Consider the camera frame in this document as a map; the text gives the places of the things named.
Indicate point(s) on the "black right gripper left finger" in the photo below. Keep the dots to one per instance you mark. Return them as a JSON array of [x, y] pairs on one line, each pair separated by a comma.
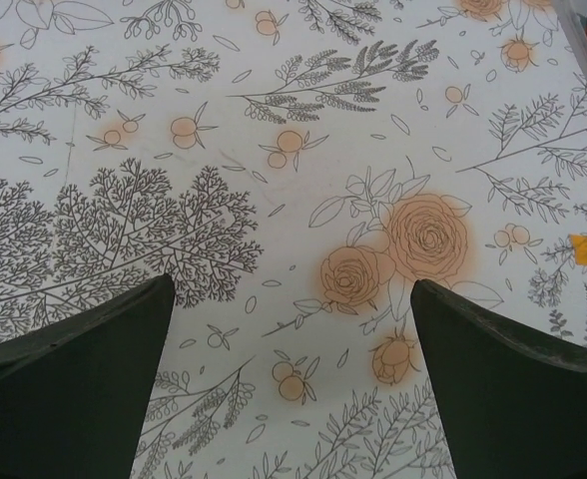
[[64, 389]]

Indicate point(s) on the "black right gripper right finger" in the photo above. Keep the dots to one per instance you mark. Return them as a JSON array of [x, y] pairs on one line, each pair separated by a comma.
[[518, 399]]

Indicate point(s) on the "floral patterned table cloth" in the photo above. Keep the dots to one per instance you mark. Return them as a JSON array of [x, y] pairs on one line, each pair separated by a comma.
[[283, 149]]

